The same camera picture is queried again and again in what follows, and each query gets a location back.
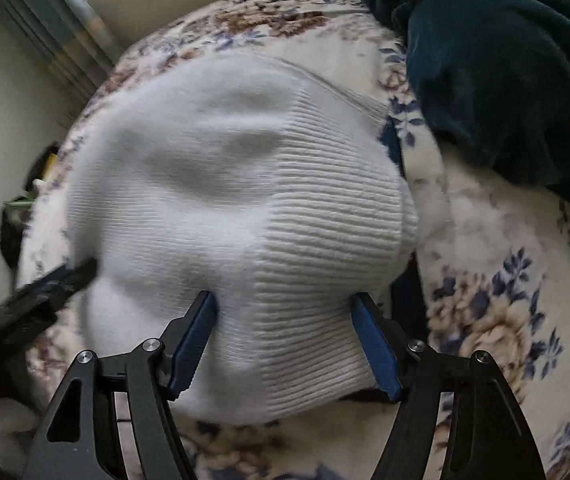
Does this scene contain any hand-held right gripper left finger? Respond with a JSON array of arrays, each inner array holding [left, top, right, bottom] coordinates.
[[21, 290, 218, 480]]

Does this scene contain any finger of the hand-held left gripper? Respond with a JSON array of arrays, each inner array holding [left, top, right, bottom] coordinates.
[[12, 256, 100, 311]]

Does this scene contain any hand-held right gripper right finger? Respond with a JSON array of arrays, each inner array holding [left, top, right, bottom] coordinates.
[[350, 291, 546, 480]]

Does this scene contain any white knit sweater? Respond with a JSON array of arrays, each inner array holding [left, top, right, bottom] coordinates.
[[0, 52, 420, 476]]

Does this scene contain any dark object beside bed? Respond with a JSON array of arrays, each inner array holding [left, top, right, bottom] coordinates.
[[0, 142, 61, 271]]

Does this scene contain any floral fleece blanket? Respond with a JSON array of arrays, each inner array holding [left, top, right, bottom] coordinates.
[[15, 0, 570, 480]]

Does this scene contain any pale plaid curtain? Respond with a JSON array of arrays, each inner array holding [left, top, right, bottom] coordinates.
[[0, 0, 126, 106]]

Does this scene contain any dark teal velvet blanket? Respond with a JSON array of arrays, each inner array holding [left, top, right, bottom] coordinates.
[[340, 0, 570, 203]]

